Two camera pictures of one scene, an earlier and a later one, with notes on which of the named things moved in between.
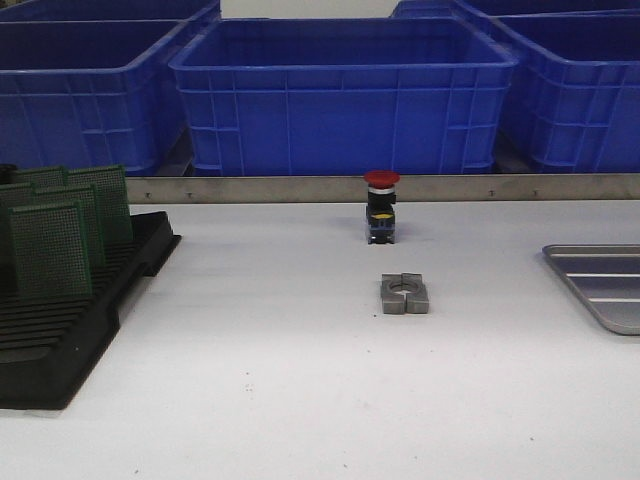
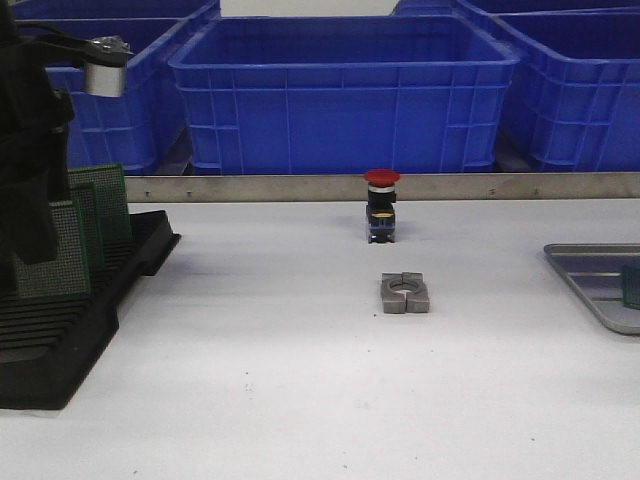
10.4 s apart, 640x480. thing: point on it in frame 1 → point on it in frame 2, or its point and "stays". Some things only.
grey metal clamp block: x=394 y=288 stays
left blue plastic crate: x=94 y=92 stays
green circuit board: x=50 y=251 → x=630 y=285
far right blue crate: x=505 y=8 stays
